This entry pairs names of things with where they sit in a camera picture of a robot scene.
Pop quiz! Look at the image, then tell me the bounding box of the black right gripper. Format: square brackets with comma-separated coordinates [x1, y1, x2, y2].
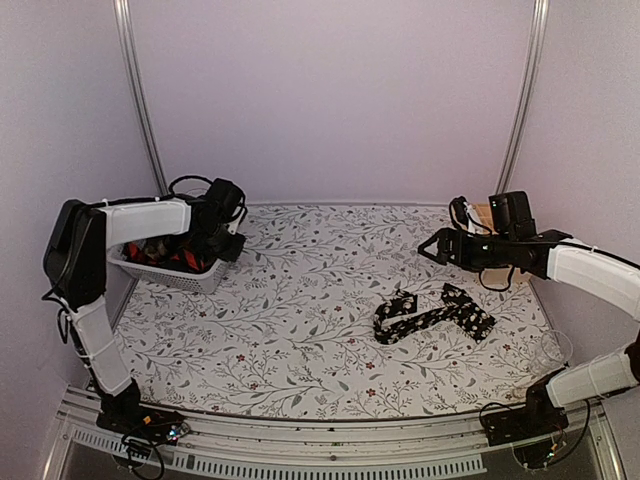
[419, 227, 516, 273]

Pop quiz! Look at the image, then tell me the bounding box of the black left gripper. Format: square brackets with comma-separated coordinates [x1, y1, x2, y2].
[199, 222, 249, 263]

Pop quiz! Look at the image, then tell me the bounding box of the white plastic basket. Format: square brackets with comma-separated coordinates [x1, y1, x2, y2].
[107, 246, 230, 294]

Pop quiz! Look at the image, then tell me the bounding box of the black white floral tie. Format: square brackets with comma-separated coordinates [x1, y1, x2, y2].
[373, 283, 496, 345]

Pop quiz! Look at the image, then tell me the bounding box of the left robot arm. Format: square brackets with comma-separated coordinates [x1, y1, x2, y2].
[42, 178, 247, 435]

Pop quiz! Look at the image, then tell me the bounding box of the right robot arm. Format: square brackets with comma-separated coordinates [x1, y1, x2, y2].
[418, 191, 639, 446]

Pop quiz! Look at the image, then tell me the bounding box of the red navy striped tie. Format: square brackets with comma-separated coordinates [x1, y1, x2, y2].
[121, 242, 212, 274]

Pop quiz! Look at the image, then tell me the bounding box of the wooden divided box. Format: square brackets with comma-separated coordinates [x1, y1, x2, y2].
[471, 203, 531, 291]

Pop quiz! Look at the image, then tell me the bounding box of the dark floral brown tie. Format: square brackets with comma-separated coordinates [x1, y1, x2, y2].
[142, 237, 177, 263]

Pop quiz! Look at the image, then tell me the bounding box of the clear plastic cup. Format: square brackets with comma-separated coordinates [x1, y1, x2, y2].
[529, 330, 574, 377]

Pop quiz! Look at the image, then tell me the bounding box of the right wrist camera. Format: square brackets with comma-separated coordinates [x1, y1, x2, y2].
[448, 196, 492, 236]

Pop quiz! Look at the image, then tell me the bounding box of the front aluminium rail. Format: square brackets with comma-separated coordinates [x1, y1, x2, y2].
[43, 387, 626, 479]

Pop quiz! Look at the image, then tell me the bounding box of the right aluminium frame post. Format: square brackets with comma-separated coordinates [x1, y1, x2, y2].
[495, 0, 550, 194]

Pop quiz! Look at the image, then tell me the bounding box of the aluminium frame post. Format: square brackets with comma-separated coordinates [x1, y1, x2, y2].
[113, 0, 168, 195]
[495, 0, 550, 194]

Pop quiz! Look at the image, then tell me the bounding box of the left aluminium frame post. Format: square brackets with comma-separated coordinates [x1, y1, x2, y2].
[113, 0, 168, 195]

